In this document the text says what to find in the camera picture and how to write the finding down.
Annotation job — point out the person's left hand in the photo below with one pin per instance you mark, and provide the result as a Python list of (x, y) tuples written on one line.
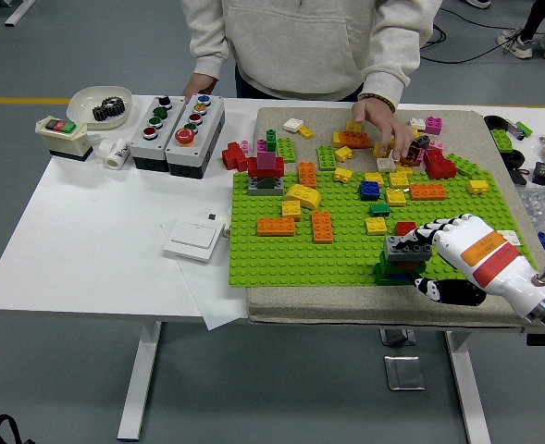
[(385, 120)]

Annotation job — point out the red wide brick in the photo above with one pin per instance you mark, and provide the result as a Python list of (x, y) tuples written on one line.
[(252, 167)]

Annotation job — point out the white paper sheet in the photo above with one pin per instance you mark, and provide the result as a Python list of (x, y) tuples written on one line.
[(216, 305)]

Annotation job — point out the dark orange square brick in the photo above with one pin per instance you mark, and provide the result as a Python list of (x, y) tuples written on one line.
[(406, 265)]

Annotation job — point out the small pink brick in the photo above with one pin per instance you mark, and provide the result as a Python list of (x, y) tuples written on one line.
[(245, 145)]

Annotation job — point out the grey four-button box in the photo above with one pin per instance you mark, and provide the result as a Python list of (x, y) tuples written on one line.
[(142, 143)]

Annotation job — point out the metal floor box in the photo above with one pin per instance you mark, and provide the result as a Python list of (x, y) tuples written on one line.
[(398, 336)]

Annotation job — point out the green stacked bricks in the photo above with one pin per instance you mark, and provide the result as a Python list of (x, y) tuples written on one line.
[(383, 274)]

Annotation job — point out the red square brick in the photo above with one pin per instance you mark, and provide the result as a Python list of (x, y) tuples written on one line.
[(405, 227)]

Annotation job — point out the orange long brick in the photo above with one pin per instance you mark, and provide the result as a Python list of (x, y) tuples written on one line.
[(322, 227), (276, 227), (307, 175), (428, 192), (356, 139)]

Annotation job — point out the green narrow brick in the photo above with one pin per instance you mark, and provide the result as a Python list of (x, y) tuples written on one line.
[(271, 137)]

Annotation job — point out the white pipe fitting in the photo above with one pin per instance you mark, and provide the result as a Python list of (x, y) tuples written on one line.
[(117, 155)]

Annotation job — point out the white table leg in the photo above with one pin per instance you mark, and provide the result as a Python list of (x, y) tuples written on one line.
[(138, 379), (471, 393)]

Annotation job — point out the blue square brick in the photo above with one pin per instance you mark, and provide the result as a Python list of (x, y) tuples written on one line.
[(370, 190)]

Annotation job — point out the red stepped brick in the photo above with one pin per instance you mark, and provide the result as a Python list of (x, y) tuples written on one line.
[(232, 157)]

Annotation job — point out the dark green small brick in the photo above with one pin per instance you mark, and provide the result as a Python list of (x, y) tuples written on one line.
[(380, 209)]

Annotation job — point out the yellow square brick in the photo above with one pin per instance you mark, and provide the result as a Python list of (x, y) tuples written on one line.
[(344, 154), (343, 174), (478, 186), (378, 151), (354, 126), (396, 198), (291, 210), (336, 139), (416, 133), (399, 180), (406, 169), (376, 225), (375, 177)]

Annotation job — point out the yellow narrow brick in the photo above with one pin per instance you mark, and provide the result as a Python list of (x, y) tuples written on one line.
[(306, 132)]

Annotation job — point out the white square brick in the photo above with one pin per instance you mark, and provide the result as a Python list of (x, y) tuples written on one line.
[(293, 124), (387, 164), (417, 123)]

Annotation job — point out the red rounded brick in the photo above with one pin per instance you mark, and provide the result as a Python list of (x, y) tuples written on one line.
[(443, 168)]

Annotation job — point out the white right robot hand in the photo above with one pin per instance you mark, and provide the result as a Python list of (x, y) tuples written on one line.
[(475, 247)]

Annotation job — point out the brown square brick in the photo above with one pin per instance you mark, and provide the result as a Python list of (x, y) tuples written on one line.
[(415, 157)]

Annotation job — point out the person's right forearm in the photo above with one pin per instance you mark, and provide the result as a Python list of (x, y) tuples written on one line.
[(207, 51)]

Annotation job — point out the person's left forearm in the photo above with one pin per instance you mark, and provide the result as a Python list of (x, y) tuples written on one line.
[(392, 60)]

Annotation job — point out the white square plate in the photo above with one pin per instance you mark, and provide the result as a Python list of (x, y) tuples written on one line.
[(511, 237)]

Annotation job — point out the cream switch box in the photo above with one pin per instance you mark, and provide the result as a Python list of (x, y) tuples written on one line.
[(64, 134)]

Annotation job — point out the grey square brick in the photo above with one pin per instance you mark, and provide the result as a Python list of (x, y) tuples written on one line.
[(252, 189)]

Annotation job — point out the person's right hand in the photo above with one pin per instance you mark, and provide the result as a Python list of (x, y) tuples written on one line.
[(202, 85)]

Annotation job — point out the yellow curved brick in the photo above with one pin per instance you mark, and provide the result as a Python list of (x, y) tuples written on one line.
[(303, 195)]

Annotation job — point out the grey long brick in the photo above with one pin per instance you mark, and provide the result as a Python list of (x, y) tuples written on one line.
[(397, 249)]

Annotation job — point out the white table foot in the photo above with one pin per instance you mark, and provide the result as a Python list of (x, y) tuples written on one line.
[(20, 13)]

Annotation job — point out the white dish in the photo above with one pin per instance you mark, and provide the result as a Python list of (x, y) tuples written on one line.
[(80, 108)]

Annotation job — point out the metal floor plate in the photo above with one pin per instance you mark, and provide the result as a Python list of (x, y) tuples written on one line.
[(405, 372)]

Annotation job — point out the magenta brick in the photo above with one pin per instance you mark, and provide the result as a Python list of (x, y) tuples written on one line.
[(434, 126)]

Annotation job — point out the black gear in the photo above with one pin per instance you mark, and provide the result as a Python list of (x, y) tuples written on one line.
[(109, 108)]

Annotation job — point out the dark grey brick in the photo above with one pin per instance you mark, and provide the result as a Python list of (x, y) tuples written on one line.
[(424, 141)]

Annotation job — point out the silver black tool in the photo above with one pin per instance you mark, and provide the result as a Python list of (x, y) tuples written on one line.
[(515, 128)]

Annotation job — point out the background person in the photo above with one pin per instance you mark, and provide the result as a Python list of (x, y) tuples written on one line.
[(531, 23)]

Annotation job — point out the green studded baseplate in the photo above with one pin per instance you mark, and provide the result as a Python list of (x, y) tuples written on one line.
[(346, 259)]

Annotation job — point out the grey emergency stop box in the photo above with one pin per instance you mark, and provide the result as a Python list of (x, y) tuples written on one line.
[(205, 134)]

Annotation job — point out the white wall switch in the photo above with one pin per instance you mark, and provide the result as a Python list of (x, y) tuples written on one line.
[(191, 240)]

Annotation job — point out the pink tall brick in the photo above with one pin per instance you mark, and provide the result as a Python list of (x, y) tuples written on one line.
[(266, 160)]

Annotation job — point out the green long brick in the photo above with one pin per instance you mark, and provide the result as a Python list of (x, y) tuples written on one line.
[(468, 165), (287, 150), (327, 157)]

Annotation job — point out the blue flat brick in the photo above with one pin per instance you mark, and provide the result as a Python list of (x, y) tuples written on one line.
[(399, 277)]

